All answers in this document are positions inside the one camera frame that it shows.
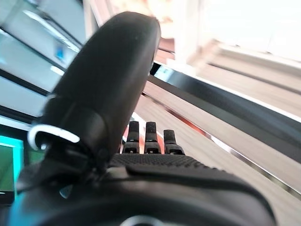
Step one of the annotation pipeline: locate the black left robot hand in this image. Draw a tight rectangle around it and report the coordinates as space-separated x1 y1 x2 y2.
8 11 276 226

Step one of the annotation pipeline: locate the teal lit screen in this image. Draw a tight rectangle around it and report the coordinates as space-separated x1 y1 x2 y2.
0 134 25 204

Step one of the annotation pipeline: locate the white desk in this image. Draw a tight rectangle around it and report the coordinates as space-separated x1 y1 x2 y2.
21 9 82 55

